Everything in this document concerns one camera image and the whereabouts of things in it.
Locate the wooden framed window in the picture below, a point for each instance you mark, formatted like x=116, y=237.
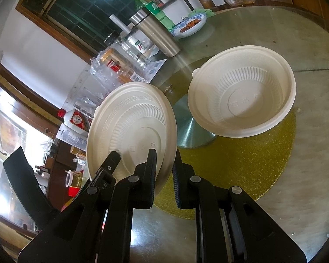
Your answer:
x=79, y=8

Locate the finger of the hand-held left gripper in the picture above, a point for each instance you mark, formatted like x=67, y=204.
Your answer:
x=108, y=169

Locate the white bottle with red cap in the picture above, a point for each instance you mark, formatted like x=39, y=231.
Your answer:
x=75, y=119

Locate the green plastic bottle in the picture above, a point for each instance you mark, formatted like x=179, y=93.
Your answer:
x=153, y=8

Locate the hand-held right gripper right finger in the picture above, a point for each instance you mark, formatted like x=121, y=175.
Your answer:
x=176, y=186

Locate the clear bottle with pale label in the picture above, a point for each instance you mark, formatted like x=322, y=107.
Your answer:
x=71, y=138

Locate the silver turntable base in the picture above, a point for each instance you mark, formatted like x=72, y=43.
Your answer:
x=189, y=134

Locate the large cream disposable bowl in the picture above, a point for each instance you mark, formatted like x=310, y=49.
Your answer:
x=241, y=101

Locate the clear plastic cup of tea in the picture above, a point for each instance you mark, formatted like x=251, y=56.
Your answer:
x=74, y=179

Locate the stainless steel thermos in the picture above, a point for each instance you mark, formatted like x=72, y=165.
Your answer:
x=156, y=33

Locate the roll of clear plastic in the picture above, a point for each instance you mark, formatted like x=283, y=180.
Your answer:
x=119, y=23

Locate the red plastic cup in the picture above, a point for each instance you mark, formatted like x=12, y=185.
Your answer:
x=73, y=191

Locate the blue patterned plate of food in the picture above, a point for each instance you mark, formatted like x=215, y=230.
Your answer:
x=190, y=24

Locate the dark wooden cabinet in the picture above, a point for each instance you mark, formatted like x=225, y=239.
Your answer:
x=57, y=169

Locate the gold glitter round mat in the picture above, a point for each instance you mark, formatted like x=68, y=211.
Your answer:
x=235, y=159

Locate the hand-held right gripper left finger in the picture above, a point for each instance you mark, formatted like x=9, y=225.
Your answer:
x=152, y=183

